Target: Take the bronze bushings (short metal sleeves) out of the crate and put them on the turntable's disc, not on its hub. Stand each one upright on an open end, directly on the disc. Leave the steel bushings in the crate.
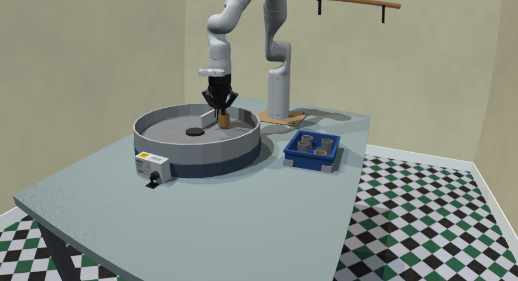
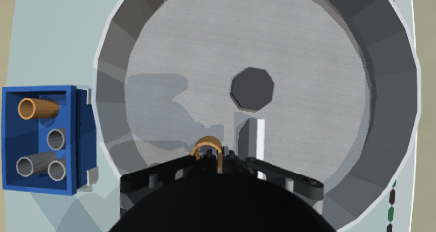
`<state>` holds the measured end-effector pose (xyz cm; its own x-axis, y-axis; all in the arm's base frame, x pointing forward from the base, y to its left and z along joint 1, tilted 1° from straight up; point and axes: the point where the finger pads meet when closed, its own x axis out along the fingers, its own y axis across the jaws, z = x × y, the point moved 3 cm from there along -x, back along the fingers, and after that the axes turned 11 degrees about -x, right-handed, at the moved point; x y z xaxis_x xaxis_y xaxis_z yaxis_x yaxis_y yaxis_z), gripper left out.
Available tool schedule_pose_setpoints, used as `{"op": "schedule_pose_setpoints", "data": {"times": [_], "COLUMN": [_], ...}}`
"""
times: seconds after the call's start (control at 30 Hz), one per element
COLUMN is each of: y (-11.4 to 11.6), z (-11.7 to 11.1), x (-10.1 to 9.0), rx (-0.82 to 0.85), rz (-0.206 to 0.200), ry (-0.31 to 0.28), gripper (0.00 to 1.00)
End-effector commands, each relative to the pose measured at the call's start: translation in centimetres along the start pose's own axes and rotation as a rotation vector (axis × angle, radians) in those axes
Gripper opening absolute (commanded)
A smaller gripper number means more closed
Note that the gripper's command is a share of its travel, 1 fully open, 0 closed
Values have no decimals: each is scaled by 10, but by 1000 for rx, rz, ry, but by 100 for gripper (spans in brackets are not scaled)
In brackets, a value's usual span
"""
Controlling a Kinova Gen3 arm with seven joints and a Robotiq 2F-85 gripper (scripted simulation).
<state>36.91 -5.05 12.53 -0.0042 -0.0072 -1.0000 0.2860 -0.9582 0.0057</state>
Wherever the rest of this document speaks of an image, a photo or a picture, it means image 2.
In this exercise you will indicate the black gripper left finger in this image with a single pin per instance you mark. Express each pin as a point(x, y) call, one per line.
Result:
point(136, 185)

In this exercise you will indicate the blue crate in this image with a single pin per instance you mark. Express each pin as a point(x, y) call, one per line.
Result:
point(22, 137)

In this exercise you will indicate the grey metal sleeve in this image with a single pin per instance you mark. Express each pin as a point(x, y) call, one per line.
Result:
point(57, 169)
point(37, 163)
point(56, 138)

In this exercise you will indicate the grey round turntable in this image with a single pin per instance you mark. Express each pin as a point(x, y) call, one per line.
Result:
point(337, 82)

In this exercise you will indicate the bronze bushing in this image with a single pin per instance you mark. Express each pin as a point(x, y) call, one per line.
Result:
point(209, 140)
point(43, 108)

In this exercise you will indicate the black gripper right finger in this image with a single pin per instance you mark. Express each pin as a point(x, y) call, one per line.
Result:
point(308, 189)

